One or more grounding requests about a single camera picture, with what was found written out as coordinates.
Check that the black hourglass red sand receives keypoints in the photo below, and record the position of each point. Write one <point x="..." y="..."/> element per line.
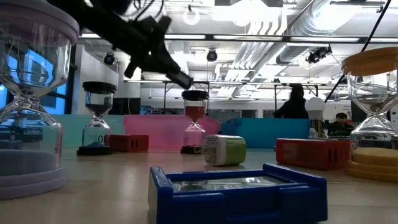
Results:
<point x="195" y="113"/>

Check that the teal plastic bin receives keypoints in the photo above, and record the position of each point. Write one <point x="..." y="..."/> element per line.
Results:
<point x="270" y="132"/>

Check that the pink translucent plastic bin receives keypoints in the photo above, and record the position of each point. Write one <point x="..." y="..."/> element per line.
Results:
<point x="155" y="130"/>

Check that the yellow capped hourglass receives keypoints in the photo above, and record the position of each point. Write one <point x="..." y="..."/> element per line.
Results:
<point x="373" y="60"/>

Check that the black computer monitor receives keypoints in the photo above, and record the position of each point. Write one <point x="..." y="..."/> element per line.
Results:
<point x="359" y="112"/>

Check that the linear ceiling light rail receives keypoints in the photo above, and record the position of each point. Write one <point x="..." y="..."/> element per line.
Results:
<point x="286" y="39"/>

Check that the black hourglass blue sand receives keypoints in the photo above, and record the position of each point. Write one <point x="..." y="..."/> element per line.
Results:
<point x="99" y="88"/>

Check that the red charger box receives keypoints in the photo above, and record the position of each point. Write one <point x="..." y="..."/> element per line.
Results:
<point x="130" y="143"/>
<point x="311" y="154"/>

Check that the round black ceiling fixture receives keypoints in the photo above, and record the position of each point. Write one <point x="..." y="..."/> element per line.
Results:
<point x="109" y="58"/>
<point x="212" y="55"/>

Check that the green translucent plastic bin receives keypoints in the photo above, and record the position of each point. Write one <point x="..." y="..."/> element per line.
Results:
<point x="70" y="129"/>

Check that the silver ventilation duct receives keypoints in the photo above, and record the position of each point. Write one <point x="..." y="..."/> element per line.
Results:
<point x="292" y="53"/>

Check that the white light bulb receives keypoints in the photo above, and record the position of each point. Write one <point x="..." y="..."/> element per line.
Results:
<point x="315" y="107"/>

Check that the black background rig frame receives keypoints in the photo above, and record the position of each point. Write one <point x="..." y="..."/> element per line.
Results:
<point x="236" y="82"/>

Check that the purple capped hourglass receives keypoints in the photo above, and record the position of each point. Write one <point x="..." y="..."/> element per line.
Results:
<point x="31" y="183"/>

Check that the blue rectangular tile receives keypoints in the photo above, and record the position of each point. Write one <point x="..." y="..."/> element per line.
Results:
<point x="236" y="205"/>

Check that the black ceiling spotlight cluster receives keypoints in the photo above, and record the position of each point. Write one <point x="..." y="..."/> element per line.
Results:
<point x="317" y="55"/>

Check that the person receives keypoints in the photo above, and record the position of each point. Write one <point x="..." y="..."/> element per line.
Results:
<point x="340" y="124"/>
<point x="293" y="104"/>

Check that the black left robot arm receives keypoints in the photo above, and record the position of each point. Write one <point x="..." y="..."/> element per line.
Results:
<point x="93" y="15"/>

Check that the white and green plug adapter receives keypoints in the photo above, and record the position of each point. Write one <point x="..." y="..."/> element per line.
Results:
<point x="233" y="151"/>

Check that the brass lamp socket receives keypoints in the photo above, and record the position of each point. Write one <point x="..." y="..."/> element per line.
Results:
<point x="317" y="127"/>

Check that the black cabinet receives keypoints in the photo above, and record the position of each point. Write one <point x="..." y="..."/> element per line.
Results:
<point x="124" y="107"/>

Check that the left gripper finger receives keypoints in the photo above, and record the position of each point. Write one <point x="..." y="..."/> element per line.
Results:
<point x="178" y="74"/>

